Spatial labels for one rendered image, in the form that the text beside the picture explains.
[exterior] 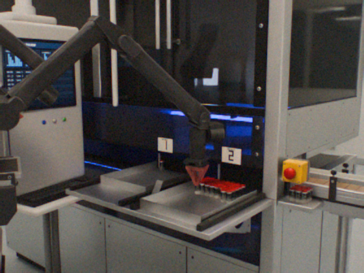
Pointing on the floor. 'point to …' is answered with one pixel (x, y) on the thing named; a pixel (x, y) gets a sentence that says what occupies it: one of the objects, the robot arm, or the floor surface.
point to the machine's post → (275, 130)
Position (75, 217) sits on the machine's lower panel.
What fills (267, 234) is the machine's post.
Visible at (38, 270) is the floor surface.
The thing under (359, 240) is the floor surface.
